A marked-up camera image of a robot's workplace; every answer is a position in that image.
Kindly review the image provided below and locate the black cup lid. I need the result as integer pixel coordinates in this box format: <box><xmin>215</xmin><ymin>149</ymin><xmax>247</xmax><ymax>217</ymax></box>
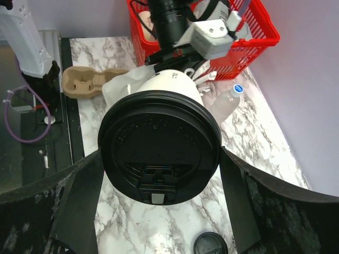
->
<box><xmin>97</xmin><ymin>90</ymin><xmax>221</xmax><ymax>205</ymax></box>

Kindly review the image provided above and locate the red plastic shopping basket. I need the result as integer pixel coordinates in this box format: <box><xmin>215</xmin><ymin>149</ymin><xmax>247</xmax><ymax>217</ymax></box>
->
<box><xmin>127</xmin><ymin>1</ymin><xmax>280</xmax><ymax>80</ymax></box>

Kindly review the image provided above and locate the light blue paper bag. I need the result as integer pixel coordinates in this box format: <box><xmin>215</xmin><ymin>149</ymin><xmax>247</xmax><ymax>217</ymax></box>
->
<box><xmin>102</xmin><ymin>65</ymin><xmax>155</xmax><ymax>107</ymax></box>

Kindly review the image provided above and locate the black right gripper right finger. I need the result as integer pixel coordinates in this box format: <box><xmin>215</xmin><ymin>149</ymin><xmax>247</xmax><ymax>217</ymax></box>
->
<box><xmin>220</xmin><ymin>149</ymin><xmax>338</xmax><ymax>253</ymax></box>

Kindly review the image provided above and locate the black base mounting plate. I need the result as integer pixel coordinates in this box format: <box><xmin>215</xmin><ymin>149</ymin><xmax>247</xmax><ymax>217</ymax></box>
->
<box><xmin>20</xmin><ymin>37</ymin><xmax>85</xmax><ymax>180</ymax></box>

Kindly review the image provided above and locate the aluminium rail frame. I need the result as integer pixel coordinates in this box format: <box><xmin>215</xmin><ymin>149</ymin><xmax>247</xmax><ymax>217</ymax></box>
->
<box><xmin>39</xmin><ymin>30</ymin><xmax>60</xmax><ymax>54</ymax></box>

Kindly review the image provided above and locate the white paper cup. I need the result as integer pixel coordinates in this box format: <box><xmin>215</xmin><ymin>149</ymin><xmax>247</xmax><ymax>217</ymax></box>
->
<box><xmin>137</xmin><ymin>69</ymin><xmax>203</xmax><ymax>105</ymax></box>

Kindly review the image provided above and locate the brown cardboard cup carrier stack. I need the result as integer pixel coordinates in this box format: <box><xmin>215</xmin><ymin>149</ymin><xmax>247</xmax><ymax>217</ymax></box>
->
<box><xmin>61</xmin><ymin>66</ymin><xmax>128</xmax><ymax>99</ymax></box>

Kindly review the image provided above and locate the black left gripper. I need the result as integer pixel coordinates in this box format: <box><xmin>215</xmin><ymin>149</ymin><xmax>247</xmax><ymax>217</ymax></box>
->
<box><xmin>145</xmin><ymin>44</ymin><xmax>207</xmax><ymax>72</ymax></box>

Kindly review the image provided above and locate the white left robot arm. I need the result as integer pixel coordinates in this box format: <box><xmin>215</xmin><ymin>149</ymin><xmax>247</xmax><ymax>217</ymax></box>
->
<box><xmin>1</xmin><ymin>1</ymin><xmax>209</xmax><ymax>86</ymax></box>

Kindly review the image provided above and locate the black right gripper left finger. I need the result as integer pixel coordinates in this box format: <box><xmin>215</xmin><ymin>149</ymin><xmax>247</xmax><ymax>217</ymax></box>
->
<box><xmin>1</xmin><ymin>150</ymin><xmax>104</xmax><ymax>253</ymax></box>

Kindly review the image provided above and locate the clear water bottle blue cap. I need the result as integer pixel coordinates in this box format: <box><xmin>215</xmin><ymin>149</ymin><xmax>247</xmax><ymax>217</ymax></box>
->
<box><xmin>210</xmin><ymin>84</ymin><xmax>244</xmax><ymax>127</ymax></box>

